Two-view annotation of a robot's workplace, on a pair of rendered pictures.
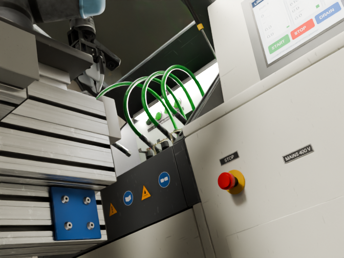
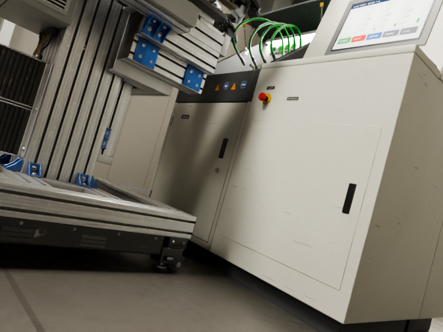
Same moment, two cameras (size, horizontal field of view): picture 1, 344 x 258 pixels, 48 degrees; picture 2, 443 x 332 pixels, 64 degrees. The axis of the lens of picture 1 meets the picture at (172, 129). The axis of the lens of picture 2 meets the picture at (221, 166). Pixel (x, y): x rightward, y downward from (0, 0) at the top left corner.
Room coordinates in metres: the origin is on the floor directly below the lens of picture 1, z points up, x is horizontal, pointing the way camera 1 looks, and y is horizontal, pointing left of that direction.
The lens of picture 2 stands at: (-0.74, -0.37, 0.38)
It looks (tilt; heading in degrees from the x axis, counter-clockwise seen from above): 3 degrees up; 14
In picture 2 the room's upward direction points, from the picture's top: 16 degrees clockwise
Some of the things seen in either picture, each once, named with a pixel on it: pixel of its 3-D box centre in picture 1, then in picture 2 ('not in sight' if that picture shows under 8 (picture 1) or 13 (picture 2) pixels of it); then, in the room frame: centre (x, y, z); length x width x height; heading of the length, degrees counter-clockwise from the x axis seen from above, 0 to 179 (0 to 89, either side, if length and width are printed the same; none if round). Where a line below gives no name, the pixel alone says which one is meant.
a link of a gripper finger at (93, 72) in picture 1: (93, 75); (239, 13); (0.95, 0.18, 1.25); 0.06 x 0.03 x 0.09; 143
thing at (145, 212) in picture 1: (106, 215); (214, 89); (1.09, 0.25, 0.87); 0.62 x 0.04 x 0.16; 53
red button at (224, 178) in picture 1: (229, 181); (264, 97); (0.79, -0.09, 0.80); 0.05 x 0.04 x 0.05; 53
